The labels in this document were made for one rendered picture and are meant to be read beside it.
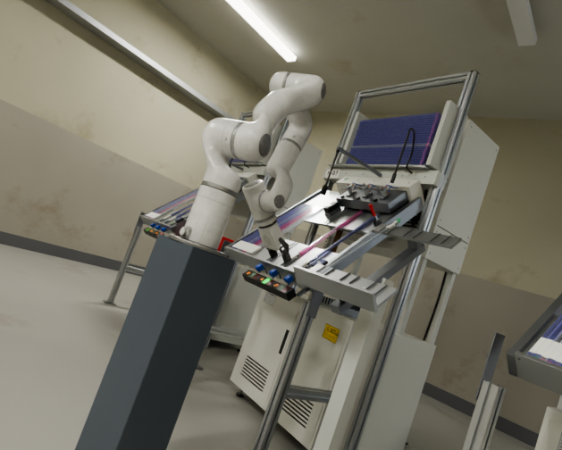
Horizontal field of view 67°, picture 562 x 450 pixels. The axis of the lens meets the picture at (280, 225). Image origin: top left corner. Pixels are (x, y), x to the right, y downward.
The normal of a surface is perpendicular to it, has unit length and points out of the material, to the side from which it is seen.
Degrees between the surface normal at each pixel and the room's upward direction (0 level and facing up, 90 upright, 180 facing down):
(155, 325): 90
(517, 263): 90
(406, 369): 90
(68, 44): 90
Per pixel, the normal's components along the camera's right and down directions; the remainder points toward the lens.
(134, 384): -0.59, -0.29
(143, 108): 0.73, 0.20
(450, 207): 0.57, 0.13
